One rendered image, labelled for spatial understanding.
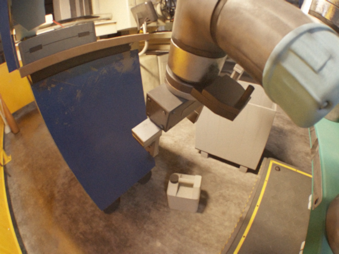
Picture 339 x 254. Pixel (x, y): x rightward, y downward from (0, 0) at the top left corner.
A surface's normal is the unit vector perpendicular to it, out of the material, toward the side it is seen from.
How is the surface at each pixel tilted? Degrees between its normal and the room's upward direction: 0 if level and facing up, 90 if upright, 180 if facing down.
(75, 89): 90
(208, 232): 0
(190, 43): 103
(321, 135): 0
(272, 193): 0
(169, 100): 25
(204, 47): 110
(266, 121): 90
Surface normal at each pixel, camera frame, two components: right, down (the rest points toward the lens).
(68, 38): 0.78, 0.31
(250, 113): -0.58, 0.49
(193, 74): -0.24, 0.79
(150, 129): 0.14, -0.55
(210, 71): 0.29, 0.82
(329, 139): -0.07, -0.83
